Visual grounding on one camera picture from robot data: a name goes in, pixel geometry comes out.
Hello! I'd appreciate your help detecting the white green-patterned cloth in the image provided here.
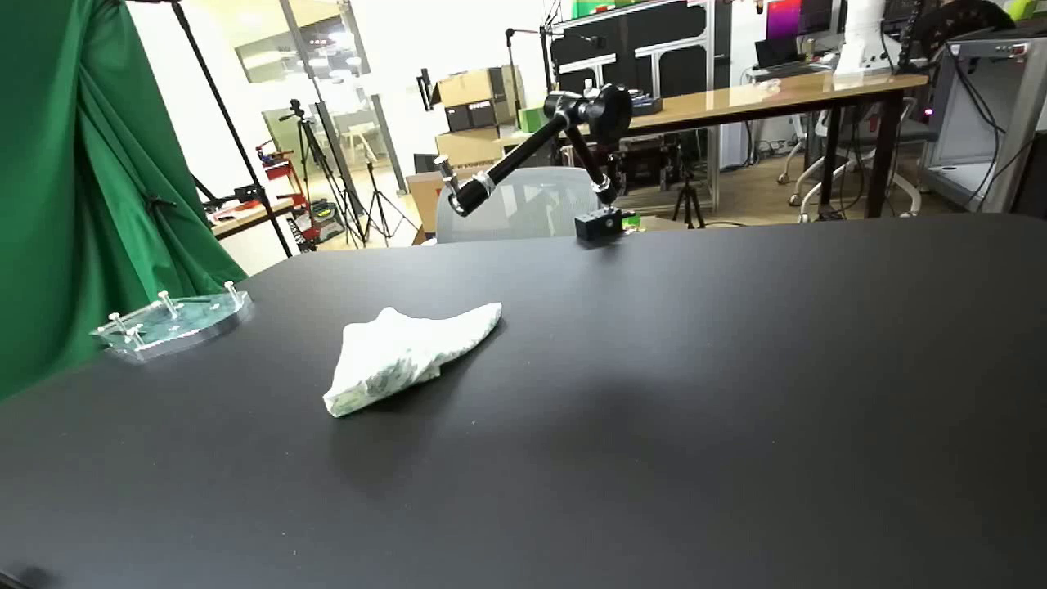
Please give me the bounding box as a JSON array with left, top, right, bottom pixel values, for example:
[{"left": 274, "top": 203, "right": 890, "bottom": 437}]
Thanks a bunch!
[{"left": 319, "top": 303, "right": 500, "bottom": 419}]

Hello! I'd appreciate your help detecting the black tripod light stand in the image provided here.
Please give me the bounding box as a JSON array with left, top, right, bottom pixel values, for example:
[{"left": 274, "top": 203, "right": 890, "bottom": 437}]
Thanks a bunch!
[{"left": 165, "top": 0, "right": 291, "bottom": 257}]

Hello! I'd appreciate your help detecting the long wooden table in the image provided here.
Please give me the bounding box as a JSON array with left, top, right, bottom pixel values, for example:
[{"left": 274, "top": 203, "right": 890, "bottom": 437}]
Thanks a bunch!
[{"left": 623, "top": 72, "right": 927, "bottom": 218}]

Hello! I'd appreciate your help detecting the black shelf unit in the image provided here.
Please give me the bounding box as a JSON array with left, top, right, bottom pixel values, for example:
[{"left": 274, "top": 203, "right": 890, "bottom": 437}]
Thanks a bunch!
[{"left": 550, "top": 0, "right": 728, "bottom": 99}]

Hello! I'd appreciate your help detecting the clear acrylic plate with standoffs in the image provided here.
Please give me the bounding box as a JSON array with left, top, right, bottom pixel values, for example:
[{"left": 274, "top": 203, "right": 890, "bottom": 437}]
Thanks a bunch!
[{"left": 92, "top": 280, "right": 254, "bottom": 364}]

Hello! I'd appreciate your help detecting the green backdrop curtain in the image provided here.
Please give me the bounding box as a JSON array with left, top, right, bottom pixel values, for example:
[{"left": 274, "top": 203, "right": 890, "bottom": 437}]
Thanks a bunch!
[{"left": 0, "top": 0, "right": 241, "bottom": 399}]

